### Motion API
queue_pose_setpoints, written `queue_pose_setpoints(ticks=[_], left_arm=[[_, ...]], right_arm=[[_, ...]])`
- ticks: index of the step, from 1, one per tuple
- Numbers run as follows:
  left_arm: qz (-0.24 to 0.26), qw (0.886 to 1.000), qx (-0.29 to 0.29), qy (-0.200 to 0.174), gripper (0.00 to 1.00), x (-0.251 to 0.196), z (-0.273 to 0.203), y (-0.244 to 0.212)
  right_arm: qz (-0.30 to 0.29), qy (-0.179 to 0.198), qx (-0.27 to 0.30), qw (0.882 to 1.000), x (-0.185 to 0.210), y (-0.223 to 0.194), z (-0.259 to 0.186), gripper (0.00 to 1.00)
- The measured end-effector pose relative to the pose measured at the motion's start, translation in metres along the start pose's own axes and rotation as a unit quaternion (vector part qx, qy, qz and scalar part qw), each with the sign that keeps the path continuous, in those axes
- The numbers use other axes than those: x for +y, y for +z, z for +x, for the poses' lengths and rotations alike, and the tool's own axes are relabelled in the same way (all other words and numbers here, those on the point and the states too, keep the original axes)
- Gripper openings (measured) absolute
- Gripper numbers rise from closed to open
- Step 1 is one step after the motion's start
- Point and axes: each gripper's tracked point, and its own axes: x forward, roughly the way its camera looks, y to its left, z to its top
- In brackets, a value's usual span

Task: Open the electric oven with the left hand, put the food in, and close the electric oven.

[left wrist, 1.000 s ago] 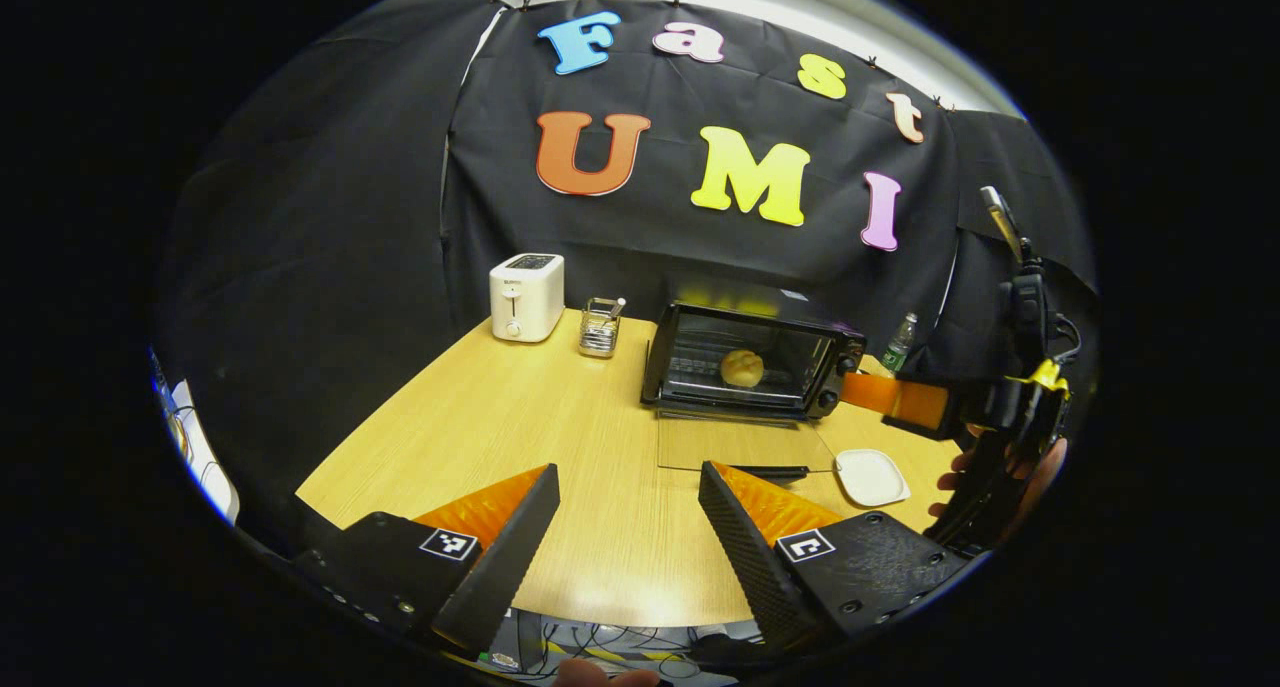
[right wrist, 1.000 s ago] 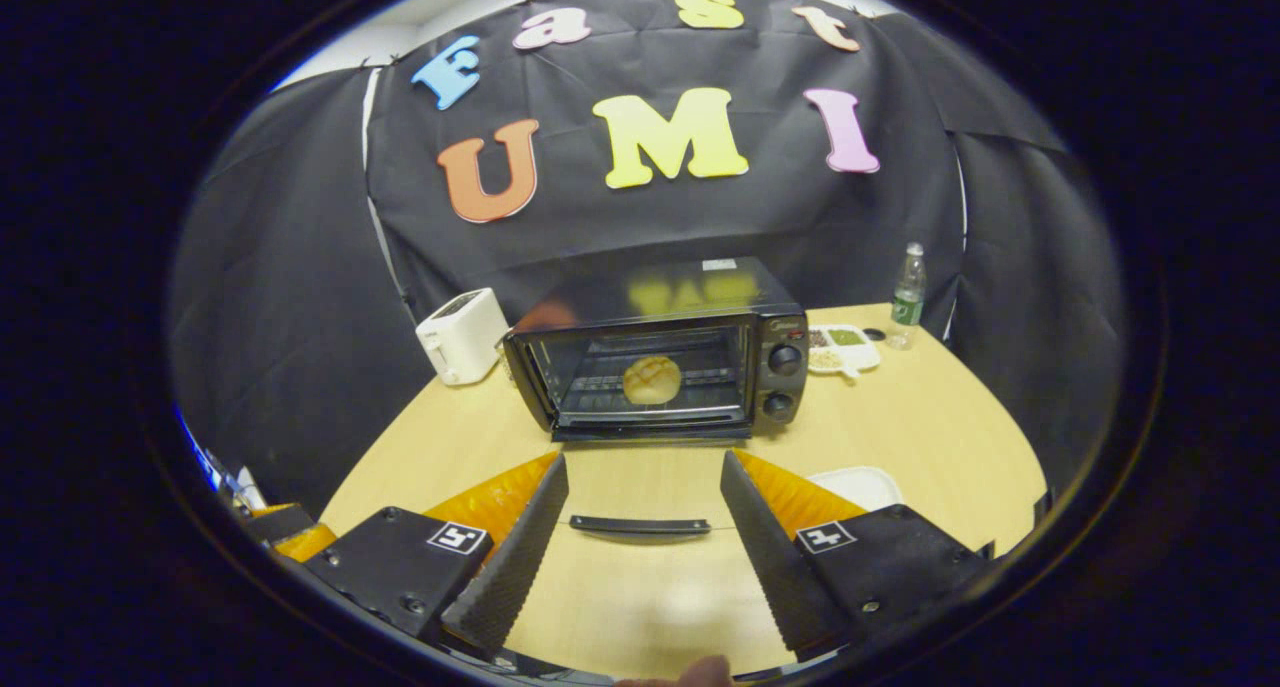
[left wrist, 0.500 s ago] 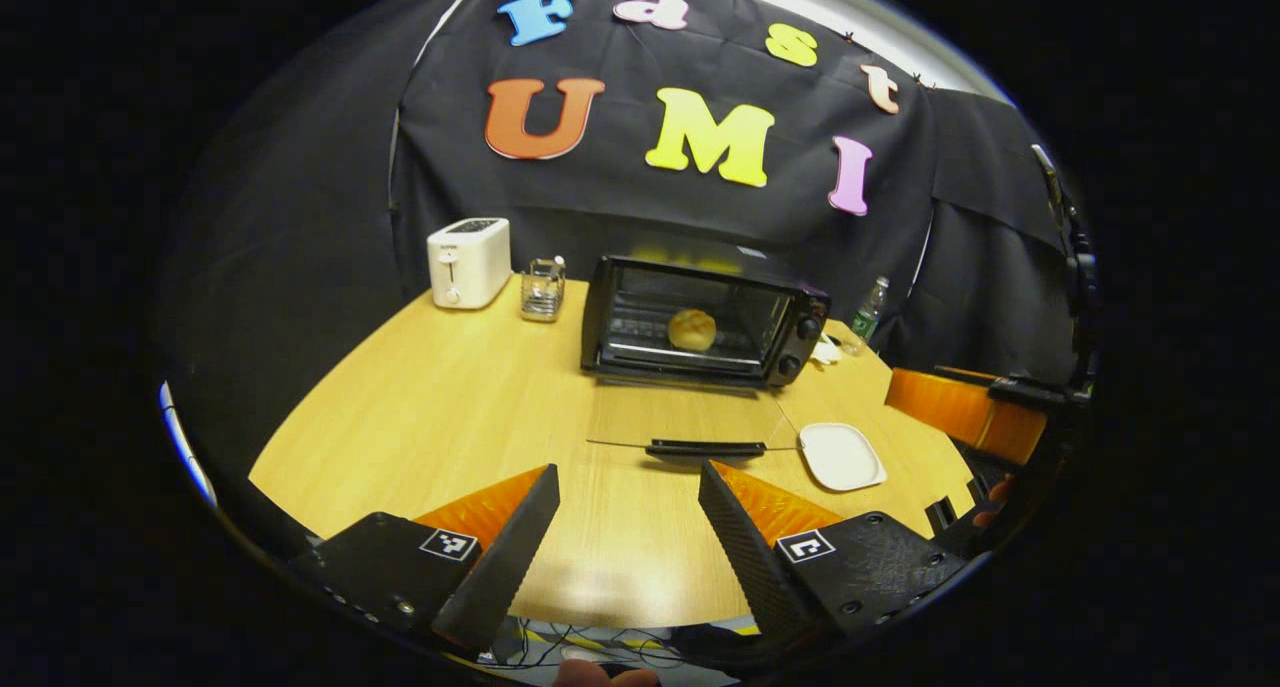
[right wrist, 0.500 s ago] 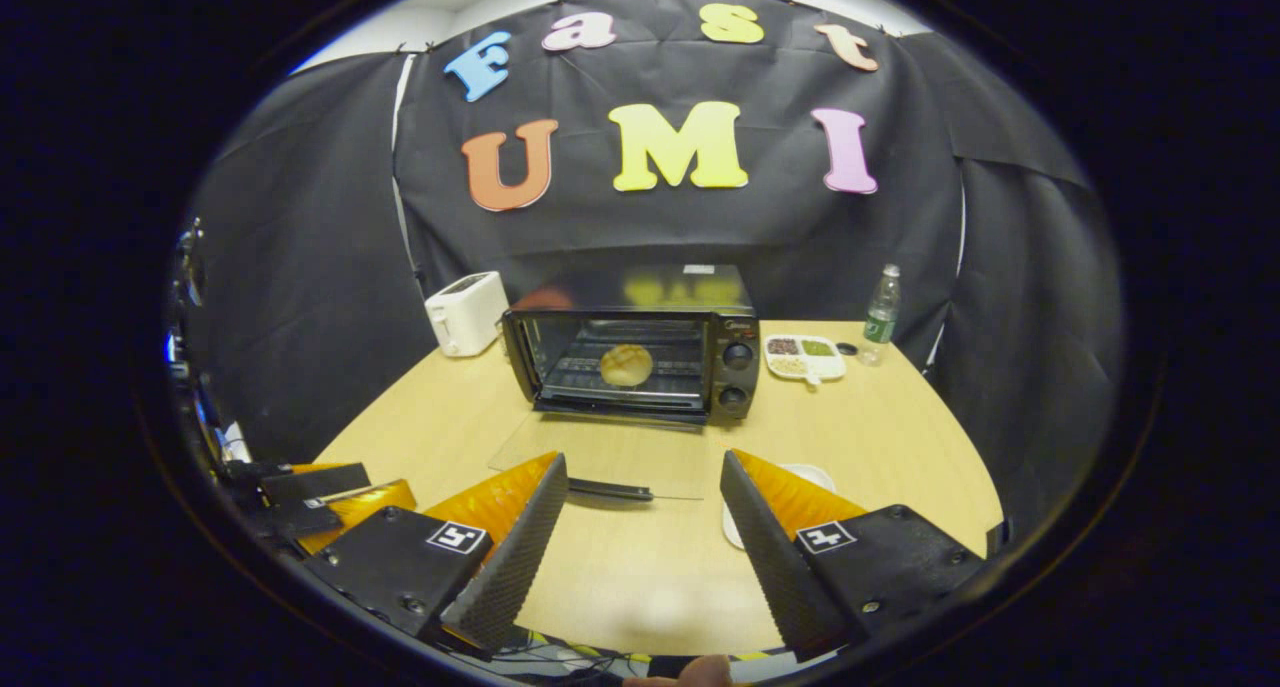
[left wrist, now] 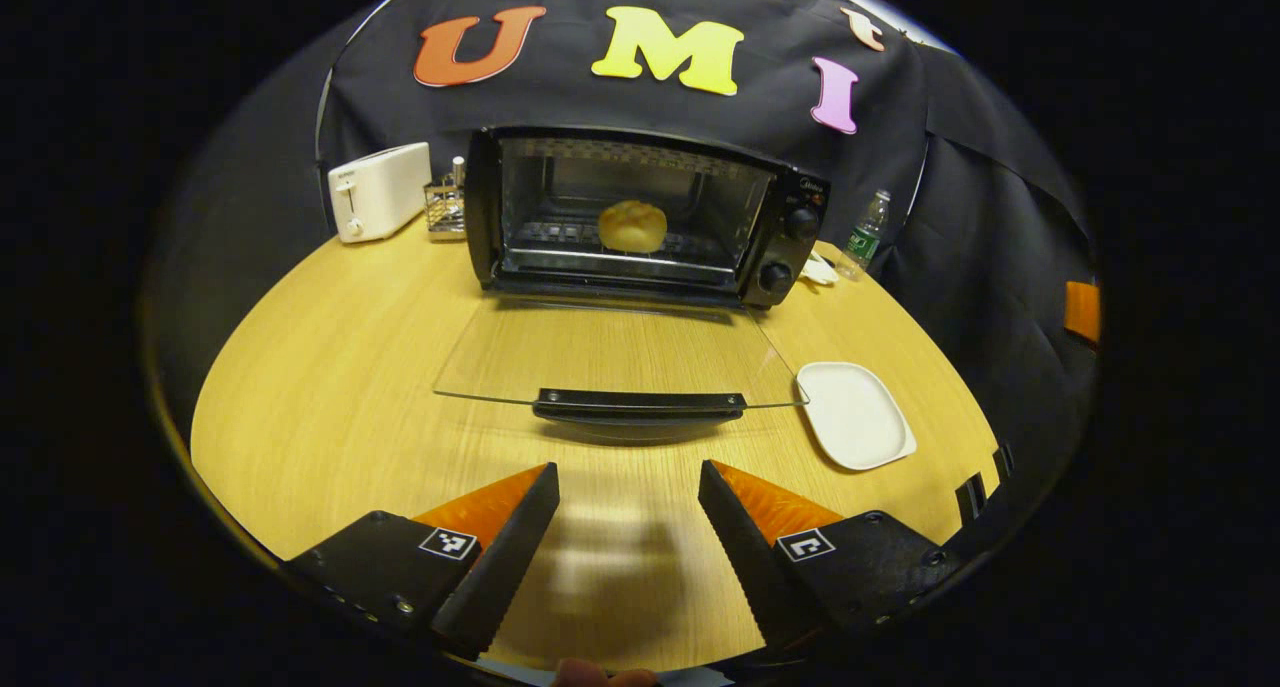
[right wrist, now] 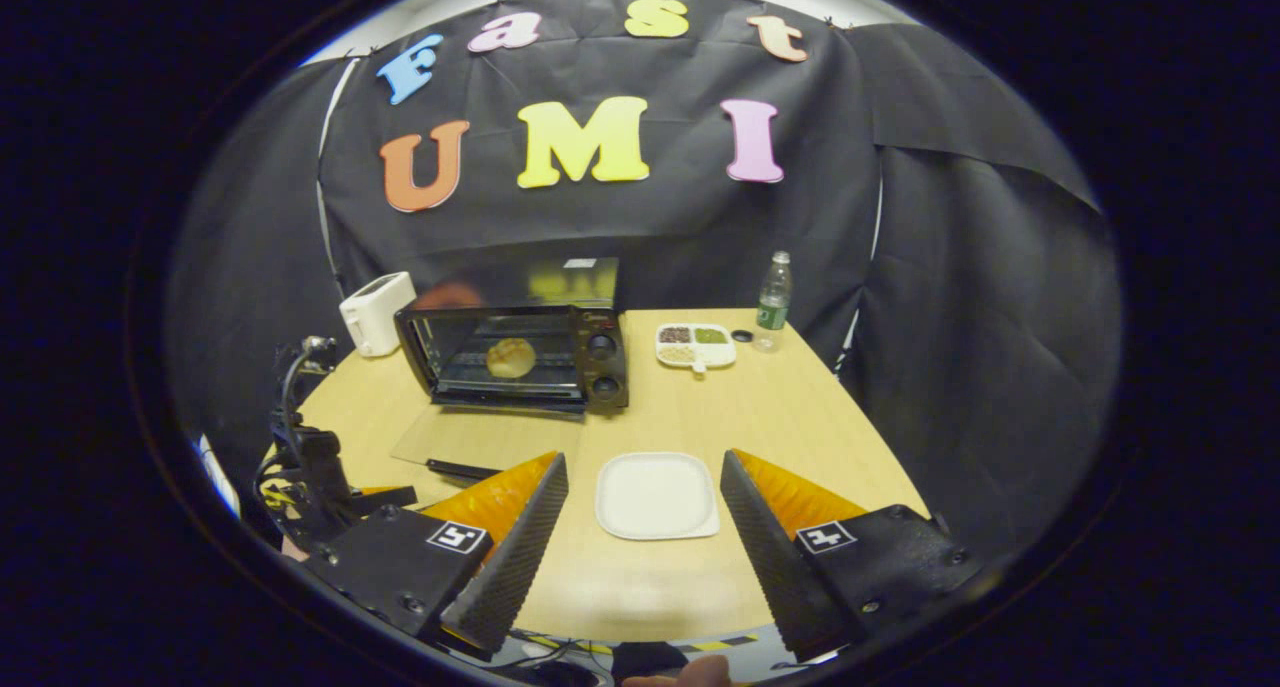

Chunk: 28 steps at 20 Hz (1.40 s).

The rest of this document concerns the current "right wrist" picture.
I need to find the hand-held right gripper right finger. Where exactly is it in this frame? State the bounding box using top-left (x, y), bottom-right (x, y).
top-left (720, 449), bottom-right (984, 664)

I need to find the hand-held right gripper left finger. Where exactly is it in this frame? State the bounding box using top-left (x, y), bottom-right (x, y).
top-left (305, 452), bottom-right (569, 660)

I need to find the round bread bun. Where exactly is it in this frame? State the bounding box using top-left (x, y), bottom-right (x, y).
top-left (486, 338), bottom-right (537, 380)

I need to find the black electric oven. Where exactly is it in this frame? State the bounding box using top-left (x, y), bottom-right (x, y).
top-left (390, 257), bottom-right (631, 481)

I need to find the white square plate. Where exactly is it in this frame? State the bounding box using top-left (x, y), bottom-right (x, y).
top-left (596, 452), bottom-right (721, 541)

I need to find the white toaster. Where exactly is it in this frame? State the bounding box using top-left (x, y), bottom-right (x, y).
top-left (338, 272), bottom-right (417, 358)

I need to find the white divided snack plate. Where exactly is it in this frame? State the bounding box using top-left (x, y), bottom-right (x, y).
top-left (655, 324), bottom-right (737, 374)

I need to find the clear plastic water bottle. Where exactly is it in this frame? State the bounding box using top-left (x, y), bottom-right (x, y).
top-left (757, 252), bottom-right (793, 353)

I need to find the black backdrop cloth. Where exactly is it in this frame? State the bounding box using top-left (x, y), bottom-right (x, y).
top-left (165, 0), bottom-right (1121, 558)

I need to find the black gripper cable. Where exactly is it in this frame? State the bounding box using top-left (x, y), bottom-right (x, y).
top-left (278, 335), bottom-right (338, 438)

